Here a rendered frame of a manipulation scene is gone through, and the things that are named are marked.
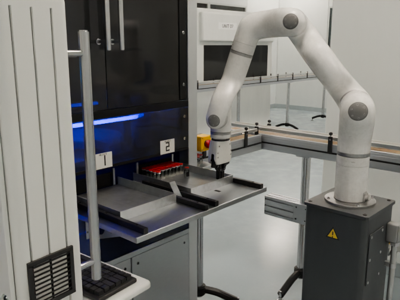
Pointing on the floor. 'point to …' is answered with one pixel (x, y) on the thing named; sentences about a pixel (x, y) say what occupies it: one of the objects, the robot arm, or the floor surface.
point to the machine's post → (191, 158)
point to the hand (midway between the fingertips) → (220, 174)
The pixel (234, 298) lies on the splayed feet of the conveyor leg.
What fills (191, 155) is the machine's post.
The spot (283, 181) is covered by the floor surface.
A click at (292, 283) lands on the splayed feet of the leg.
